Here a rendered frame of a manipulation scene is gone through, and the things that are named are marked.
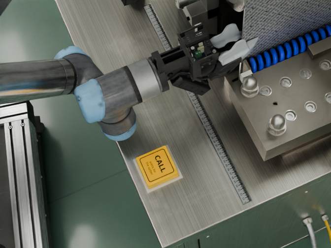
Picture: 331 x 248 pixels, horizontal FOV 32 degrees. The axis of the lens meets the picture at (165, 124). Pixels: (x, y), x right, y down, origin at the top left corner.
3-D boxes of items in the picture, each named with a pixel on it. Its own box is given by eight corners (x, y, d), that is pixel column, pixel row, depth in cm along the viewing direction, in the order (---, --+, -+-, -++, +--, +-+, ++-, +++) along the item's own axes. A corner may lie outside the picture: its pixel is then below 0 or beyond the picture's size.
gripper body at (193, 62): (222, 52, 104) (161, 78, 103) (222, 75, 112) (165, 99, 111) (205, 20, 107) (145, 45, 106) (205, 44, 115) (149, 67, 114)
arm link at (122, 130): (114, 92, 126) (106, 68, 116) (146, 128, 122) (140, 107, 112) (85, 113, 124) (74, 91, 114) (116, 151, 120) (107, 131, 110)
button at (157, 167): (136, 161, 125) (135, 157, 123) (166, 148, 126) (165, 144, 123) (148, 189, 122) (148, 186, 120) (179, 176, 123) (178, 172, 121)
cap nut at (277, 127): (263, 123, 112) (265, 113, 108) (280, 115, 112) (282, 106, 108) (272, 139, 111) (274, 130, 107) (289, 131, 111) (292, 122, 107)
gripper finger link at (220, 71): (245, 63, 110) (202, 80, 109) (244, 67, 111) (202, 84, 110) (234, 44, 111) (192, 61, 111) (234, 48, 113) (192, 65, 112)
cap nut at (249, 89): (237, 85, 116) (238, 75, 112) (253, 78, 116) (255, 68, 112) (245, 100, 114) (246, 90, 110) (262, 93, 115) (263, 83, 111)
